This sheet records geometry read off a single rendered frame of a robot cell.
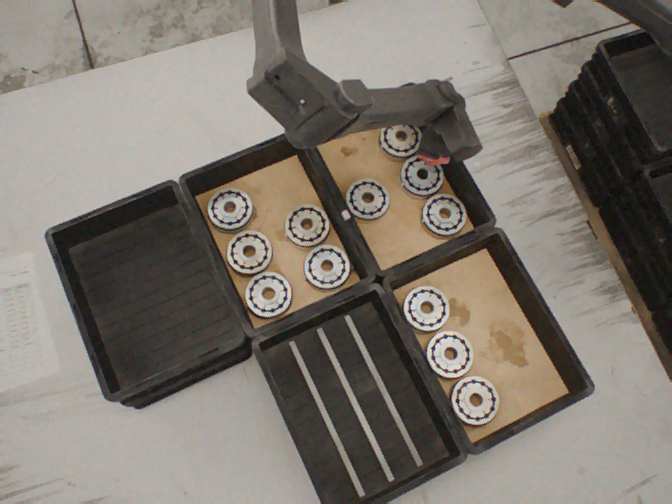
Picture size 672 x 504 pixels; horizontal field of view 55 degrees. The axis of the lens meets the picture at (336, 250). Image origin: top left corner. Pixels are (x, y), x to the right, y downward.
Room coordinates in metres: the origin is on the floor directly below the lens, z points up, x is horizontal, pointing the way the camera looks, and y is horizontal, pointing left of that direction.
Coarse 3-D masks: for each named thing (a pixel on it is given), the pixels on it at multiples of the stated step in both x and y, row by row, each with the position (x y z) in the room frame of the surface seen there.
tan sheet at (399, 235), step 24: (336, 144) 0.74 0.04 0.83; (360, 144) 0.75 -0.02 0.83; (336, 168) 0.67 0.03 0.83; (360, 168) 0.68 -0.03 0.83; (384, 168) 0.69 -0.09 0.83; (384, 216) 0.57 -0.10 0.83; (408, 216) 0.58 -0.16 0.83; (384, 240) 0.51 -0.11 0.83; (408, 240) 0.52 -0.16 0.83; (432, 240) 0.53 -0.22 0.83; (384, 264) 0.45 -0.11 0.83
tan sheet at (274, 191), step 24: (264, 168) 0.65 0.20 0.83; (288, 168) 0.66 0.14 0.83; (216, 192) 0.57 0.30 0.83; (264, 192) 0.58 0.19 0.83; (288, 192) 0.59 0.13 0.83; (312, 192) 0.60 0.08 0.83; (264, 216) 0.53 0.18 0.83; (216, 240) 0.45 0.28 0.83; (336, 240) 0.49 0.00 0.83; (288, 264) 0.42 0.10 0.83; (240, 288) 0.35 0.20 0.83; (312, 288) 0.37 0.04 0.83; (288, 312) 0.31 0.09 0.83
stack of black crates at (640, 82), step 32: (640, 32) 1.39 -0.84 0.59; (608, 64) 1.26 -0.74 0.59; (640, 64) 1.35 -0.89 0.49; (576, 96) 1.28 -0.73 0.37; (608, 96) 1.20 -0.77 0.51; (640, 96) 1.24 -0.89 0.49; (576, 128) 1.22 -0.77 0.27; (608, 128) 1.14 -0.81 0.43; (640, 128) 1.06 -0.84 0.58; (576, 160) 1.14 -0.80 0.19; (608, 160) 1.06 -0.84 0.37; (640, 160) 1.01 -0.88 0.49; (608, 192) 1.00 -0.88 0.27
